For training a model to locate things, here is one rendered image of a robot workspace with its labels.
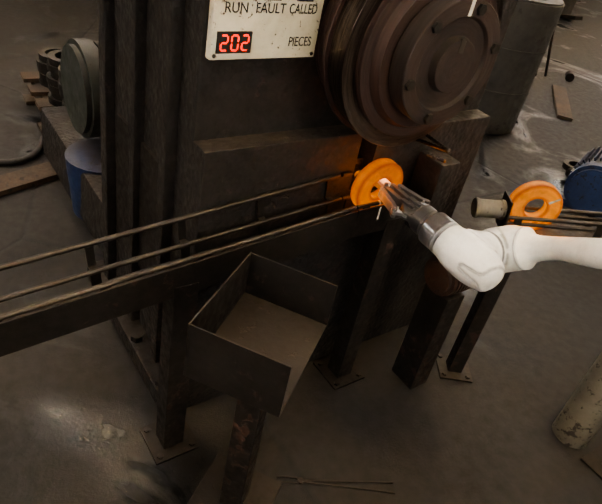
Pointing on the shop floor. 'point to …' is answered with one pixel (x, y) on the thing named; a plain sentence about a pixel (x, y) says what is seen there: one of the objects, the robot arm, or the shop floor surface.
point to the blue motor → (599, 180)
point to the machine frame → (238, 163)
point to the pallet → (45, 81)
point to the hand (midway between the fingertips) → (379, 180)
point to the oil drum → (518, 62)
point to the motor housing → (429, 324)
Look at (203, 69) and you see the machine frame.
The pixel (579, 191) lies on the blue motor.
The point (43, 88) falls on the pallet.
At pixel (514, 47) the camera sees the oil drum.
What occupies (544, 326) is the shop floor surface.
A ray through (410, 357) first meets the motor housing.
